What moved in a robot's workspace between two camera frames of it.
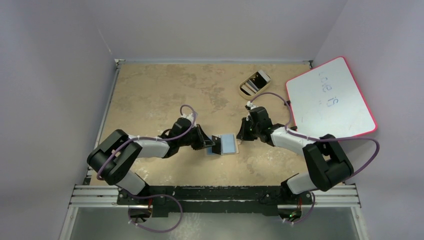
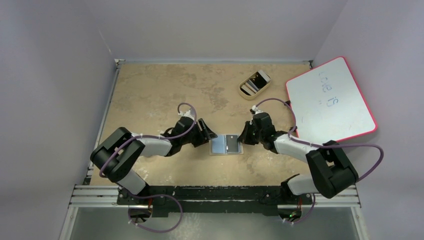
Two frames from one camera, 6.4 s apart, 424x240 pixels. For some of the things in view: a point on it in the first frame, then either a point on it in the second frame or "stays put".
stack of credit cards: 255,83 stays put
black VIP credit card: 216,149 -> 232,144
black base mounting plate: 178,201 stays put
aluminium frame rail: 99,196 stays put
